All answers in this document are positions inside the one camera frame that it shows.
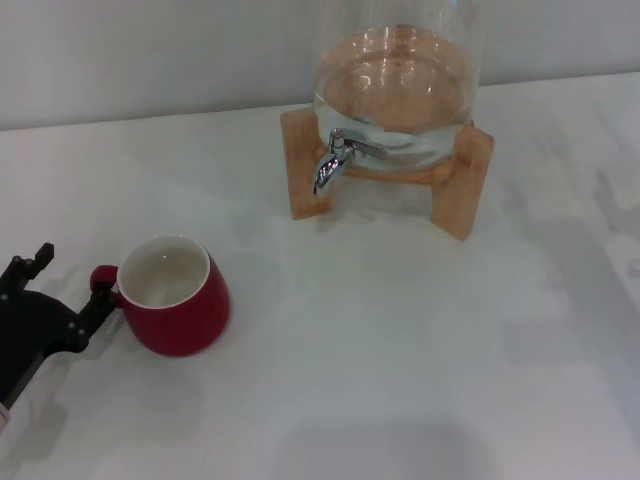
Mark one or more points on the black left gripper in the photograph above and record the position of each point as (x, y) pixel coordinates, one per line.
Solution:
(35, 325)

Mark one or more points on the red ceramic cup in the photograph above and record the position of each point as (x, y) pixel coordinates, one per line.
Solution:
(190, 320)

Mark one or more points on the chrome faucet tap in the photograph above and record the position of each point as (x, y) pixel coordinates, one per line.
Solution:
(327, 170)

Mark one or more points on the glass water dispenser jar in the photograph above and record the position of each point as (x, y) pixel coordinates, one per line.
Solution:
(400, 75)

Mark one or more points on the wooden dispenser stand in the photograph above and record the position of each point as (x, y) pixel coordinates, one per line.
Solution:
(457, 200)

